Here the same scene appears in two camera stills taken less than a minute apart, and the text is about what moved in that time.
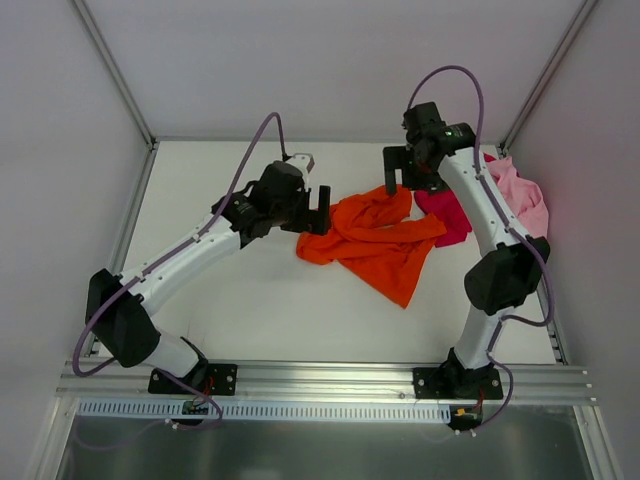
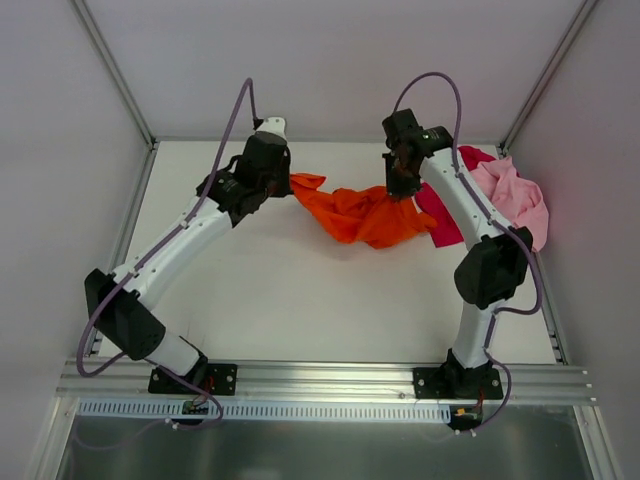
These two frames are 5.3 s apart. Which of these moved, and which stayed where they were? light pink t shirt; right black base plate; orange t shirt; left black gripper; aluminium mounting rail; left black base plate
Moved: orange t shirt; left black gripper
Stayed: right black base plate; left black base plate; light pink t shirt; aluminium mounting rail
